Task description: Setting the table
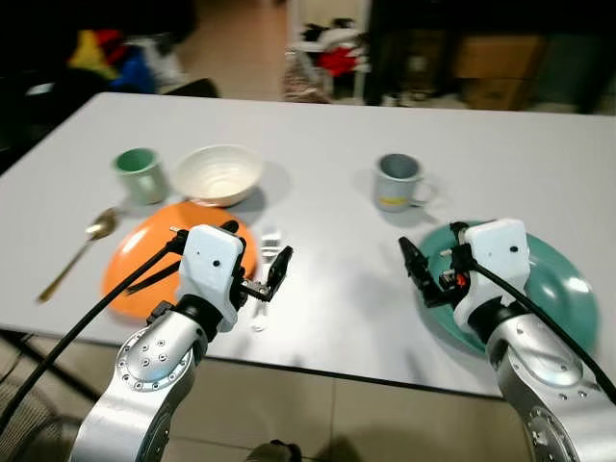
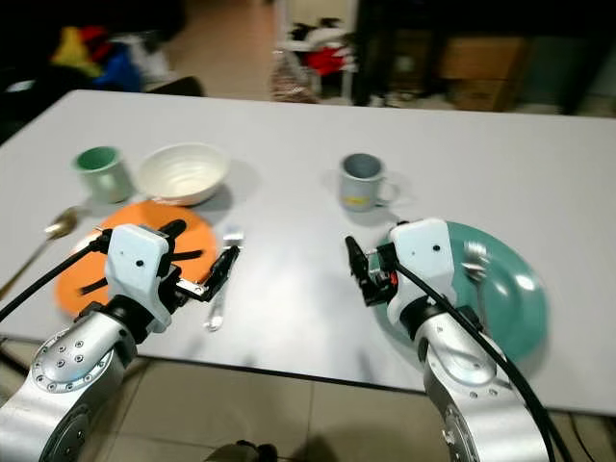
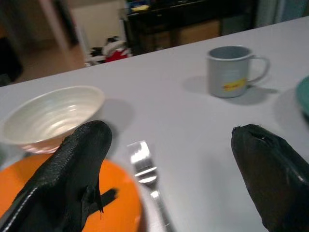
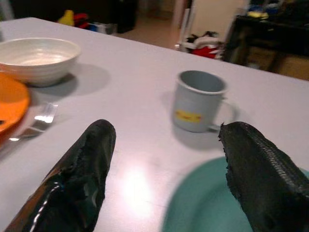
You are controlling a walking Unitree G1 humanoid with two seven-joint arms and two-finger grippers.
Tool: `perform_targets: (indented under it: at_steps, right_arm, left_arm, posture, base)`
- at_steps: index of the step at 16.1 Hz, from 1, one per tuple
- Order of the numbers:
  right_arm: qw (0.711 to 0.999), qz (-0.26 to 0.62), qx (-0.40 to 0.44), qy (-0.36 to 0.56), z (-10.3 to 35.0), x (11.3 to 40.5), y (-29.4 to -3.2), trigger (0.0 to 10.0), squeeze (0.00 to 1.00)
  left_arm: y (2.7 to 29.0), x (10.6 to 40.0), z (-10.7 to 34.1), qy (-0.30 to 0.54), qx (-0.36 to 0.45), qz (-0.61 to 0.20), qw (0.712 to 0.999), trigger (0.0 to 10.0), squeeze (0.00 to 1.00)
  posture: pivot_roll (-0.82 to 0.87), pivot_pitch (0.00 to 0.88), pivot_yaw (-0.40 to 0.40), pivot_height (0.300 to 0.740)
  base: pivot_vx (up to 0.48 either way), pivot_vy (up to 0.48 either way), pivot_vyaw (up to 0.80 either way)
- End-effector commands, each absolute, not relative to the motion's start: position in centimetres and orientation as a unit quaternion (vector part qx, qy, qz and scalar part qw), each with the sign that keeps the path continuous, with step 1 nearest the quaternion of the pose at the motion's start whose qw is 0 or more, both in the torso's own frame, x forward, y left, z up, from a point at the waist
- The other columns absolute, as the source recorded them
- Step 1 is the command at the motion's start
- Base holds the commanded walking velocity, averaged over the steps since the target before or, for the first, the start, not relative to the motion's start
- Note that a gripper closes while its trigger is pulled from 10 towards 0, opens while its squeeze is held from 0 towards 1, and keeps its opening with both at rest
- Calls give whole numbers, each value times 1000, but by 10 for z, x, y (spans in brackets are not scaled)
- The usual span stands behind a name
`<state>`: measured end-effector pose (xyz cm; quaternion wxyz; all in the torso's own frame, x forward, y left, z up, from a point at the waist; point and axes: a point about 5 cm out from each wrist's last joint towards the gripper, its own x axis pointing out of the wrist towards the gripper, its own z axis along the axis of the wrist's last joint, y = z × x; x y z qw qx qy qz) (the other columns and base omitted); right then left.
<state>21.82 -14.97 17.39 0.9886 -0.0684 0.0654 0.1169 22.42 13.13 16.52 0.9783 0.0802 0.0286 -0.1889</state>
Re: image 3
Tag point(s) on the grey enamel mug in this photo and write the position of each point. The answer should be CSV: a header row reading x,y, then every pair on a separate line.
x,y
228,72

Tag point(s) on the orange plate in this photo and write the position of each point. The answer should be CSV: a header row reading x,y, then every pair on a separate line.
x,y
116,198

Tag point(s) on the red and white clothes pile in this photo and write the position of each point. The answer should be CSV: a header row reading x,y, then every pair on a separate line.
x,y
113,50

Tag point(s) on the white door frame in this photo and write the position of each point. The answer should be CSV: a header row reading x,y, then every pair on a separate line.
x,y
54,26

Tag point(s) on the black sideboard cabinet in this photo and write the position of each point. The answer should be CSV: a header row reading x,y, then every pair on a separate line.
x,y
178,24

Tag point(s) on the silver metal fork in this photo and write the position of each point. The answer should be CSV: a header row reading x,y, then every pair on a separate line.
x,y
144,166

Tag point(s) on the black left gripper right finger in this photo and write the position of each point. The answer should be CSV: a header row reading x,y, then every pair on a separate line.
x,y
270,174

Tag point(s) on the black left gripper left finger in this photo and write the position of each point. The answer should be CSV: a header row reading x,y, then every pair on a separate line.
x,y
65,169

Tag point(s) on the white ribbed ceramic bowl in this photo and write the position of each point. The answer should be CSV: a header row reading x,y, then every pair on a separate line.
x,y
48,120

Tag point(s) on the teal plate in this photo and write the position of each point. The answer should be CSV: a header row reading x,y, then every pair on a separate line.
x,y
303,95

